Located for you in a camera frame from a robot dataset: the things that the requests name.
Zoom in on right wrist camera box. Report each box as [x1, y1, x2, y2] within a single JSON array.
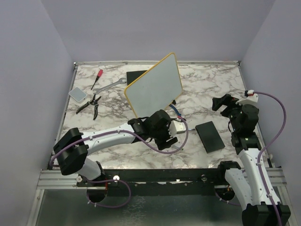
[[236, 90, 259, 105]]

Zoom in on silver open-end wrench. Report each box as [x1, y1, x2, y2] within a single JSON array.
[[93, 78, 127, 95]]

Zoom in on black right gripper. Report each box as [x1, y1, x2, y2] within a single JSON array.
[[213, 93, 251, 131]]

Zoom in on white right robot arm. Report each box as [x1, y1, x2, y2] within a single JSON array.
[[212, 90, 291, 226]]

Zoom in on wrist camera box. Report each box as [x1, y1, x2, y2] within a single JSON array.
[[168, 120, 186, 137], [236, 90, 259, 105]]

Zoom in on blue handled cutting pliers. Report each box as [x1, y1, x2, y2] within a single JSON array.
[[169, 104, 182, 117]]

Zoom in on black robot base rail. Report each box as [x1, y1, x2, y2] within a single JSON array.
[[77, 168, 245, 197]]

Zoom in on small black network switch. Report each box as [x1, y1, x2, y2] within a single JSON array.
[[195, 121, 225, 153]]

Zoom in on small white square device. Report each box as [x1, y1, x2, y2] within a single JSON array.
[[69, 87, 87, 103]]

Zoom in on large black network switch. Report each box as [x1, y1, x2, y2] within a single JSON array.
[[126, 70, 146, 85]]

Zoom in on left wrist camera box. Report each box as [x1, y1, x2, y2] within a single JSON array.
[[168, 120, 186, 137]]

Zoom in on black handled pliers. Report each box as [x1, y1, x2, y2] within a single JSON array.
[[76, 94, 102, 121]]

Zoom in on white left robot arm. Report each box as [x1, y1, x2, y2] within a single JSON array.
[[53, 110, 185, 186]]

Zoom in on red handled screwdriver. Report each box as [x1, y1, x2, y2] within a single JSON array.
[[91, 69, 103, 90]]

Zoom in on yellow framed whiteboard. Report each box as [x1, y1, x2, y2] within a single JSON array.
[[124, 52, 183, 118]]

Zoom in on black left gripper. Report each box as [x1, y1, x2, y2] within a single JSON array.
[[150, 121, 178, 150]]

